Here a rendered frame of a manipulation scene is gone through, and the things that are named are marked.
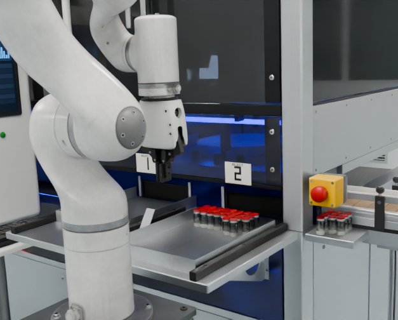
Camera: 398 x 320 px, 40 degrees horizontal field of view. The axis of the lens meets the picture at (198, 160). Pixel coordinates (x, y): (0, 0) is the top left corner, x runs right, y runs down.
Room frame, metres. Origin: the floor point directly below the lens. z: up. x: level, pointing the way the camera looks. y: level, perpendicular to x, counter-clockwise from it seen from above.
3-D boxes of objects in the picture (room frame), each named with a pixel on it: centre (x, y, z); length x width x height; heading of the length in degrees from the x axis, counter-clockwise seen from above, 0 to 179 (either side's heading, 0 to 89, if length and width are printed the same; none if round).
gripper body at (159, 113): (1.12, 0.07, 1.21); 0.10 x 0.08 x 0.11; 53
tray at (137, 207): (1.61, 0.22, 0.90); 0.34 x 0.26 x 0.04; 143
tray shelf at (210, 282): (1.45, 0.13, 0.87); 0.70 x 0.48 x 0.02; 53
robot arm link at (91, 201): (0.98, 0.22, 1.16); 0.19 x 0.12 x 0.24; 53
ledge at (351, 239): (1.37, -0.36, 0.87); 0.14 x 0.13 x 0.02; 143
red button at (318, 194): (1.31, -0.30, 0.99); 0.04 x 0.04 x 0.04; 53
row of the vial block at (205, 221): (1.40, -0.05, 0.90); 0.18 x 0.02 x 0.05; 52
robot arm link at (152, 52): (1.12, 0.08, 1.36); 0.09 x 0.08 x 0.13; 53
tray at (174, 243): (1.31, 0.01, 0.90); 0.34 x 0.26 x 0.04; 142
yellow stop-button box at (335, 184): (1.35, -0.32, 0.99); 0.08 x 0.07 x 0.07; 143
